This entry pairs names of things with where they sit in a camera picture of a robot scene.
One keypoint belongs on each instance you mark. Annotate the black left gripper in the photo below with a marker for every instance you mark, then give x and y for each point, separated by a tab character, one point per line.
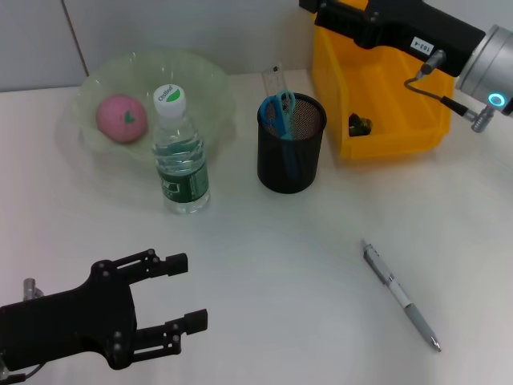
72	321

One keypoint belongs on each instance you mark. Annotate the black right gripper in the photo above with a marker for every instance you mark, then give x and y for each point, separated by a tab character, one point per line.
401	28

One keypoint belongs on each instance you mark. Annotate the clear plastic ruler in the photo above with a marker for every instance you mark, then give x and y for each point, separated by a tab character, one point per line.
276	82

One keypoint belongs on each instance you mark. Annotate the blue teal scissors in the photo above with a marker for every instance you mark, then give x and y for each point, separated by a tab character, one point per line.
280	116

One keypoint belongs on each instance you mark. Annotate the clear green-label water bottle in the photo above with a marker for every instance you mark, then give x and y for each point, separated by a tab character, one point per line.
180	168

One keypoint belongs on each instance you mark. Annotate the green plastic wrapper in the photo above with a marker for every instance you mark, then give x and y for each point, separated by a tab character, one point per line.
359	125

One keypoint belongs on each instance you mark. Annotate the pink toy peach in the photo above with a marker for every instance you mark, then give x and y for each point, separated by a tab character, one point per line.
120	118

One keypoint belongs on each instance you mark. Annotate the translucent green fruit plate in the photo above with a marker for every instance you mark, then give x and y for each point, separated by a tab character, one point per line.
200	88

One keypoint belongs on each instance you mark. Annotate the black mesh pen holder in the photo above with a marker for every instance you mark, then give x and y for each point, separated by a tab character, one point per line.
288	164

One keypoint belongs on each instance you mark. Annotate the white grey pen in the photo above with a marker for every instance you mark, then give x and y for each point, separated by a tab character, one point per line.
401	297

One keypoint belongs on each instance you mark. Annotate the yellow plastic bin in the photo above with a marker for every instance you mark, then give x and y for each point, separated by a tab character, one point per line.
393	120

